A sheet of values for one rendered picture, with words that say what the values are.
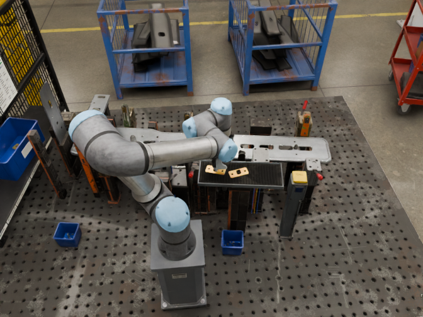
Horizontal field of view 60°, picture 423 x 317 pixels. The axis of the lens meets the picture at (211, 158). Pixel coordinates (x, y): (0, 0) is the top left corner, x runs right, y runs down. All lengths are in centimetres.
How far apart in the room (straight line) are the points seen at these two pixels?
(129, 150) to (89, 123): 14
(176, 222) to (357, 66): 373
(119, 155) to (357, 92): 353
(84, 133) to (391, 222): 169
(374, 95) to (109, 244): 319
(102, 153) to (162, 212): 40
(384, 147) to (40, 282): 296
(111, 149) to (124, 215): 114
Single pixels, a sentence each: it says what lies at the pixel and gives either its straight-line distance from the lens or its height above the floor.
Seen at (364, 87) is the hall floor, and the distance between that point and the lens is 438.
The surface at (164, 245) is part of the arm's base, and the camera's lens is 143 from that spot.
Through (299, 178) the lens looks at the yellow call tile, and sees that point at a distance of 164.
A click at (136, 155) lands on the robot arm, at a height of 168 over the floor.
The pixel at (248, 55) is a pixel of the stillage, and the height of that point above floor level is 48.
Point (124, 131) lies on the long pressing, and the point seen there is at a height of 100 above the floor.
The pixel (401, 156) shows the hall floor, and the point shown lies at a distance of 369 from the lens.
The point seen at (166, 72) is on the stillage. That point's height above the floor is 16.
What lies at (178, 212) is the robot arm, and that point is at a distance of 130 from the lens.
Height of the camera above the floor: 239
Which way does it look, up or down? 47 degrees down
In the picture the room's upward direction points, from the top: 1 degrees counter-clockwise
